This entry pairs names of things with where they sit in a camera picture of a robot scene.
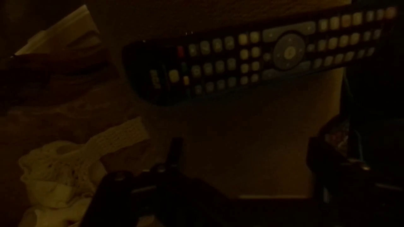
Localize white crumpled tissue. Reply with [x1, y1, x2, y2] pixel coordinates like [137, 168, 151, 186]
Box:
[16, 118, 151, 227]

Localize beige fabric sofa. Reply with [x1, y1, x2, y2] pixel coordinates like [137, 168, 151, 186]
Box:
[105, 0, 351, 200]

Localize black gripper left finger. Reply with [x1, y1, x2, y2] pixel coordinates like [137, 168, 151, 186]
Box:
[165, 137, 185, 181]

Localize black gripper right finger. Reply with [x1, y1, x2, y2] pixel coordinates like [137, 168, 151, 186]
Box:
[305, 118, 373, 204]

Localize black remote control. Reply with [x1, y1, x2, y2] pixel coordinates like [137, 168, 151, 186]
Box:
[122, 3, 400, 108]

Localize pale flat box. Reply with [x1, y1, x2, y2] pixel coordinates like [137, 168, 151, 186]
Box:
[11, 4, 103, 62]

